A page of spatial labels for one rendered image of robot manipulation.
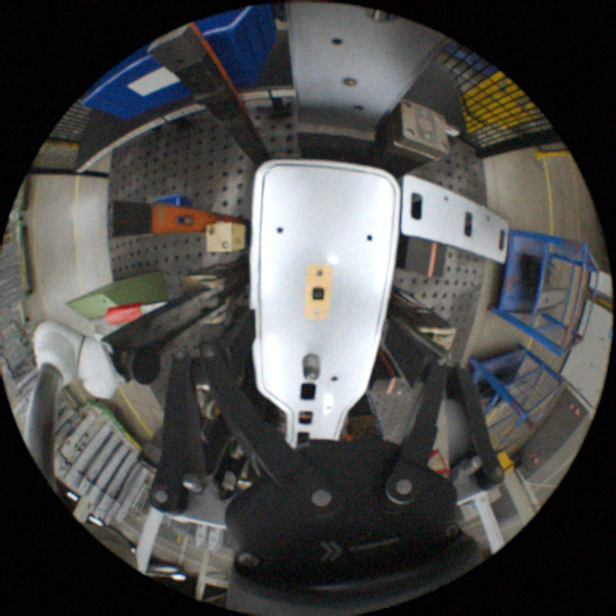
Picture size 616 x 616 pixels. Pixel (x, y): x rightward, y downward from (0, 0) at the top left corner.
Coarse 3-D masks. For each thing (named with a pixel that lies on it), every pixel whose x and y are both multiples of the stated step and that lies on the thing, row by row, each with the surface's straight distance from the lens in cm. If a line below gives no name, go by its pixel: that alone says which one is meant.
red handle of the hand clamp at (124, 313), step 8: (216, 296) 26; (128, 304) 28; (136, 304) 27; (144, 304) 27; (152, 304) 26; (160, 304) 26; (200, 304) 26; (208, 304) 26; (216, 304) 26; (112, 312) 28; (120, 312) 27; (128, 312) 27; (136, 312) 27; (144, 312) 27; (112, 320) 28; (120, 320) 28; (128, 320) 28
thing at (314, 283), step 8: (312, 264) 29; (312, 272) 29; (328, 272) 29; (312, 280) 29; (320, 280) 29; (328, 280) 29; (312, 288) 29; (320, 288) 29; (328, 288) 30; (312, 296) 29; (320, 296) 29; (328, 296) 30; (312, 304) 30; (320, 304) 30; (328, 304) 30; (304, 312) 31; (312, 312) 31; (320, 312) 31; (328, 312) 31
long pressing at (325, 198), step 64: (256, 192) 30; (320, 192) 30; (384, 192) 32; (256, 256) 29; (320, 256) 29; (384, 256) 31; (256, 320) 32; (320, 320) 31; (384, 320) 35; (256, 384) 40; (320, 384) 39
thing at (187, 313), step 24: (216, 288) 26; (168, 312) 19; (192, 312) 24; (216, 312) 26; (120, 336) 17; (144, 336) 19; (168, 336) 21; (120, 360) 18; (144, 360) 15; (144, 384) 16
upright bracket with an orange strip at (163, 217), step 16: (112, 208) 16; (128, 208) 17; (144, 208) 18; (160, 208) 19; (176, 208) 21; (192, 208) 24; (112, 224) 16; (128, 224) 17; (144, 224) 18; (160, 224) 19; (176, 224) 21; (192, 224) 24; (208, 224) 27; (240, 224) 39
